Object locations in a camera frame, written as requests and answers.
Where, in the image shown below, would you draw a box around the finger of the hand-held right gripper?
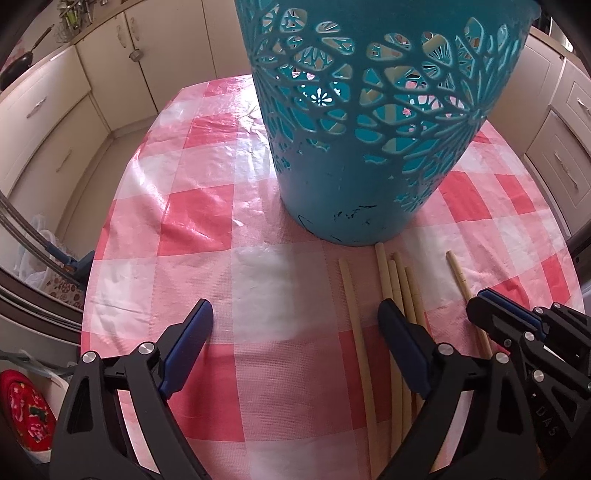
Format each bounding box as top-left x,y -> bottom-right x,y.
478,288 -> 591,354
466,298 -> 591,395

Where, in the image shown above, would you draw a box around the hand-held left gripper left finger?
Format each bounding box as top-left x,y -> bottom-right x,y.
48,299 -> 214,480

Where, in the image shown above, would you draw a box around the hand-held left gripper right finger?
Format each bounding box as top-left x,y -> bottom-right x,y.
374,299 -> 555,480

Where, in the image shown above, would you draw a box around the bundle of wooden chopsticks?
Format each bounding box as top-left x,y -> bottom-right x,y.
338,242 -> 433,480

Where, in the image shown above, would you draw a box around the slim wooden chopstick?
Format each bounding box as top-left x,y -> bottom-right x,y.
445,250 -> 493,361

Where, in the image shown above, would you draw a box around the turquoise perforated plastic basket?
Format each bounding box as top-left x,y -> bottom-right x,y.
235,0 -> 542,247

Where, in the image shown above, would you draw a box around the red white checked plastic tablecloth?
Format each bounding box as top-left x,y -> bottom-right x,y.
79,76 -> 581,480

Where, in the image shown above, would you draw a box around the dark blue plastic object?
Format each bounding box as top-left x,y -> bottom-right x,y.
46,244 -> 96,283

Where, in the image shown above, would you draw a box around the white floral plastic bag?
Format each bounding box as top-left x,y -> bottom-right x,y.
17,215 -> 88,311

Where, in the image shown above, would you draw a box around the red strawberry plush slipper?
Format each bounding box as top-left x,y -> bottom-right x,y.
0,369 -> 59,454

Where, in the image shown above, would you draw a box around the cream drawer cabinets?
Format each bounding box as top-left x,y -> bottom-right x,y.
523,28 -> 591,234

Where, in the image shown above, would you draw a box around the cream base cabinets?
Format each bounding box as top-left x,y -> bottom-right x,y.
0,0 -> 259,204

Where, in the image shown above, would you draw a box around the black frying pan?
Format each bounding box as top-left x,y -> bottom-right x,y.
0,24 -> 55,92

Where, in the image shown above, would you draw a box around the grey sliding door frame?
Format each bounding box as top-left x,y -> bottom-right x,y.
0,189 -> 87,334

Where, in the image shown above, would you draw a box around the wall utensil rack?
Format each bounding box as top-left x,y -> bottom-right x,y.
57,0 -> 96,27

